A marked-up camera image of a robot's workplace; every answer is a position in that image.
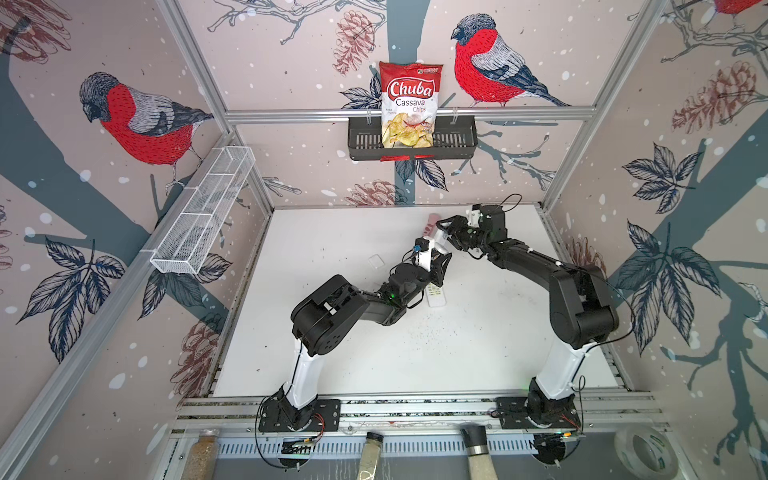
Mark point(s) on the clear tape roll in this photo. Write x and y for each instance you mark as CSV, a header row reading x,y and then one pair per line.
x,y
646,452

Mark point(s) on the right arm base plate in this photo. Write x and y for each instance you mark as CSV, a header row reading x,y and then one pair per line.
x,y
538,412

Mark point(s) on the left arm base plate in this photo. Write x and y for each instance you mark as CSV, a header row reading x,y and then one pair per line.
x,y
279,416

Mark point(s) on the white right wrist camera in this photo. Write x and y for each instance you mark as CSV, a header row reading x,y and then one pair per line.
x,y
474,216

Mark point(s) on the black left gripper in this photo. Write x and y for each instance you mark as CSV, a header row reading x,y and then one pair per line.
x,y
435,273

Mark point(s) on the glass jar of grains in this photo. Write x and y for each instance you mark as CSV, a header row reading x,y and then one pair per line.
x,y
202,457

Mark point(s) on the white wire mesh shelf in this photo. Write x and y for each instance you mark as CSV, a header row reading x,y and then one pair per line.
x,y
185,247

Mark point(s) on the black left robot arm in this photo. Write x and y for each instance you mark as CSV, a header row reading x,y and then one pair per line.
x,y
321,321

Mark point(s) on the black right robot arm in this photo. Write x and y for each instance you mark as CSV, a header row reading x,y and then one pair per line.
x,y
580,312

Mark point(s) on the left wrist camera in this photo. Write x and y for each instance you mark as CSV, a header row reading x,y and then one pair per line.
x,y
422,251

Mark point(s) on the black-capped grain jar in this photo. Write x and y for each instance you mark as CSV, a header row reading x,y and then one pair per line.
x,y
480,463

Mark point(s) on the Chuba cassava chips bag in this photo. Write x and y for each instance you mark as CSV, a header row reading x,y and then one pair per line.
x,y
409,104

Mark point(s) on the slim seed bottle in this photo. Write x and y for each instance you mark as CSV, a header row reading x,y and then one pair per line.
x,y
370,456

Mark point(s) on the white remote control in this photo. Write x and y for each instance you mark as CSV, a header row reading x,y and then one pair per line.
x,y
435,296
438,242

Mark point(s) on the black wall basket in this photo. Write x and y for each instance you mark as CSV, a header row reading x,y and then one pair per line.
x,y
453,139

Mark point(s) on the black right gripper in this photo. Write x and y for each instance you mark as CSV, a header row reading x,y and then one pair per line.
x,y
456,231

